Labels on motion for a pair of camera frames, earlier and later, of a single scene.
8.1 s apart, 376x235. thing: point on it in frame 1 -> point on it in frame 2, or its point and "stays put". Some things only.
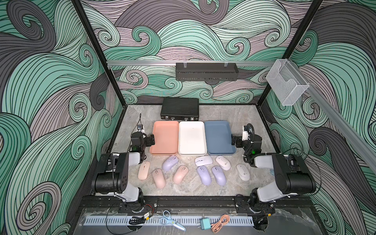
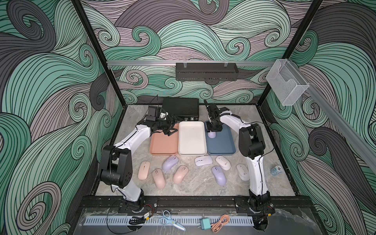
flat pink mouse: [144, 169] stays put
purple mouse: [220, 177] stays put
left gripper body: [146, 142] -> [165, 126]
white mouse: [243, 172] stays put
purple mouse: [205, 177] -> [212, 134]
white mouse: [223, 162] stays put
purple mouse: [169, 162] stays put
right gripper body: [239, 143] -> [212, 126]
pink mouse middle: [159, 177] stays put
